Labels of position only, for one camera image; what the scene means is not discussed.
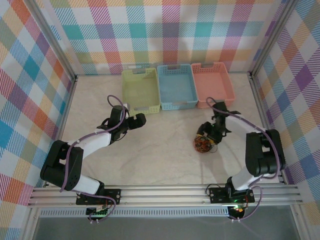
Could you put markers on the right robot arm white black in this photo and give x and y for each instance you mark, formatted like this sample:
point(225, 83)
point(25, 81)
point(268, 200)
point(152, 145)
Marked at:
point(260, 155)

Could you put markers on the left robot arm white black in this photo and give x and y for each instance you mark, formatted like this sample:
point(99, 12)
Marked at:
point(87, 143)

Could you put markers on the pink plastic basket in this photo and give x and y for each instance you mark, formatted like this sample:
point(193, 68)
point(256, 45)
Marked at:
point(215, 85)

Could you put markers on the green plastic basket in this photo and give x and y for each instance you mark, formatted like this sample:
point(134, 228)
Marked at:
point(150, 80)

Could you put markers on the blue plastic basket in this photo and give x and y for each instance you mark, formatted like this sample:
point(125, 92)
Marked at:
point(180, 77)

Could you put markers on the circuit board with orange part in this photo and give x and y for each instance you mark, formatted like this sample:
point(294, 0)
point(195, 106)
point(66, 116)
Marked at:
point(237, 210)

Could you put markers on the circuit board with green lights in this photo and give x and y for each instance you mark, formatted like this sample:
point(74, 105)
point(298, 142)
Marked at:
point(100, 212)

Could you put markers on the aluminium side floor rail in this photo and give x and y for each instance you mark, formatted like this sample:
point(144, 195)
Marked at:
point(261, 105)
point(61, 125)

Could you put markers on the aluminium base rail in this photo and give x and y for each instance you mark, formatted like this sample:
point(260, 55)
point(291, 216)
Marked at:
point(162, 197)

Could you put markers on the aluminium frame post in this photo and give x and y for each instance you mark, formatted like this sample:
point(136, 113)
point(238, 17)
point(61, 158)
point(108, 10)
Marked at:
point(272, 37)
point(53, 37)

